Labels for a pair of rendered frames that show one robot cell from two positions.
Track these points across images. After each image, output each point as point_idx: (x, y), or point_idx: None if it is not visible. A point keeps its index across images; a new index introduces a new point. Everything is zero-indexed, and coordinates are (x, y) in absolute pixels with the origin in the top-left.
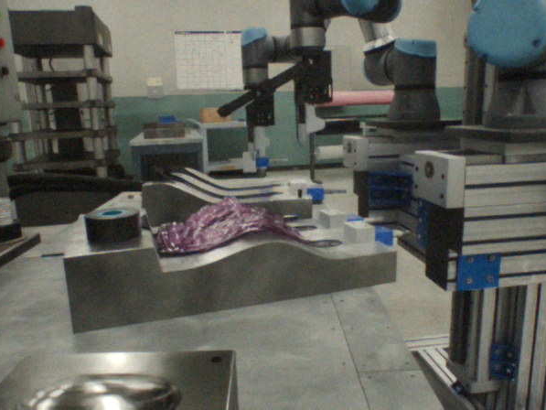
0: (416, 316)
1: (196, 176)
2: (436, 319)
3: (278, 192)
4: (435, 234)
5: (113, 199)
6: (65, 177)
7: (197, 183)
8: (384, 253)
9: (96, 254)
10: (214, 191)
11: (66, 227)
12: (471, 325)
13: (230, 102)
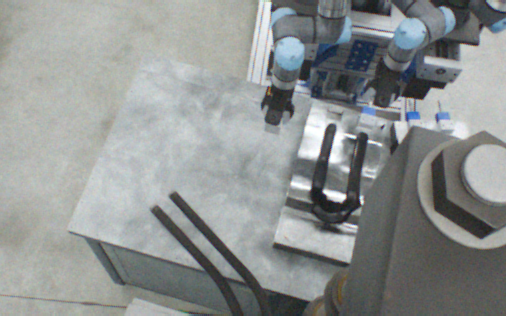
0: (141, 42)
1: (314, 177)
2: (156, 32)
3: (359, 134)
4: (419, 83)
5: (180, 259)
6: (261, 287)
7: (339, 181)
8: (466, 128)
9: None
10: (342, 172)
11: (293, 295)
12: (356, 77)
13: (283, 111)
